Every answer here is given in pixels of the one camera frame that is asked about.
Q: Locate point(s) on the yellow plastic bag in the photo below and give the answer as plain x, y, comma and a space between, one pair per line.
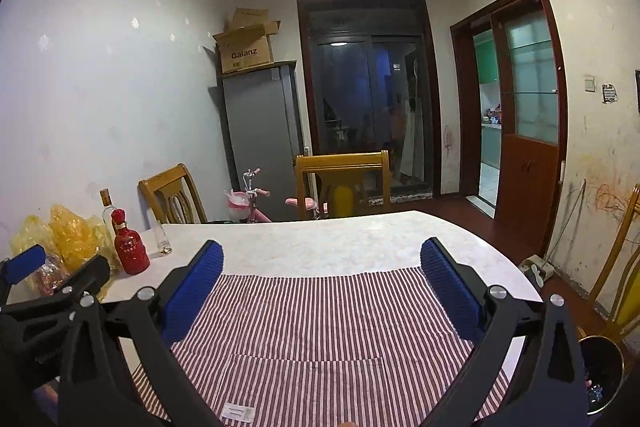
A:
75, 237

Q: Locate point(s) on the wooden doorway frame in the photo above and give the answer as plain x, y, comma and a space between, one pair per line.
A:
461, 117

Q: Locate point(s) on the small clear glass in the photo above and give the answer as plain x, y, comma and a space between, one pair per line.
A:
162, 239

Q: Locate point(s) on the dark wall panel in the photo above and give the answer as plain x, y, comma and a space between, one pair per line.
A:
637, 89

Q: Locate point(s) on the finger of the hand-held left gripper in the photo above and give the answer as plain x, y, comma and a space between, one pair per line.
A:
22, 264
87, 274

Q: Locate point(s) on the black bin with gold rim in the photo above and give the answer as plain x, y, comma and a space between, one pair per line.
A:
607, 372

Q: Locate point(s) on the green kitchen cabinet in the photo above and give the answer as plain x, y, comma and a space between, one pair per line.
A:
486, 59

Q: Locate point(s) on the grey refrigerator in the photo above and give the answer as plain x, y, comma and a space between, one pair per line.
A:
260, 132

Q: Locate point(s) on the wooden chair with oval back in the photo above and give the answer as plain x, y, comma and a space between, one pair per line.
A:
165, 177

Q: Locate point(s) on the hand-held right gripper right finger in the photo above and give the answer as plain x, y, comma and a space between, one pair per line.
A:
450, 292

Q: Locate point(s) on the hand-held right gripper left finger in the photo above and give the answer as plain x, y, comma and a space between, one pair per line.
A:
192, 292

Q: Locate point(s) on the wooden door with glass panel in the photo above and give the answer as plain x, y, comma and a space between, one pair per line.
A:
527, 177

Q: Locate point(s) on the dark glass sliding door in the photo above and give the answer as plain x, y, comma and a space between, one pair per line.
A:
345, 97

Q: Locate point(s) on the wooden chair with yellow cushion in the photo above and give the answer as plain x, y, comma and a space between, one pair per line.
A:
340, 162

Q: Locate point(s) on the open cardboard box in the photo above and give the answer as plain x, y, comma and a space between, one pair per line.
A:
245, 52

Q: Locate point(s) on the broken white wall socket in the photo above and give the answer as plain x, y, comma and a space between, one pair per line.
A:
610, 93

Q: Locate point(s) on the red white striped cloth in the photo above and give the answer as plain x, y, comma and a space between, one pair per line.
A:
320, 322

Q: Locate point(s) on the grey flat mop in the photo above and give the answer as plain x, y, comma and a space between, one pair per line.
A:
537, 274

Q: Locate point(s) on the clear bottle with gold cap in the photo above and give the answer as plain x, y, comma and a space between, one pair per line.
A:
106, 212

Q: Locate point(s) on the curved wooden chair yellow cushion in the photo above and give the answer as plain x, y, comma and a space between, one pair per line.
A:
632, 302

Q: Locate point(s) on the red ceramic bottle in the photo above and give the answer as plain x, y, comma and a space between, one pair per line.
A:
131, 252

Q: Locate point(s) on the white light switch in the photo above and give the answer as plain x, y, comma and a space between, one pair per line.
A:
590, 84

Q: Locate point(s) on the pink child's bicycle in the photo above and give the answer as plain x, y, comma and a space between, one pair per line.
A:
252, 212

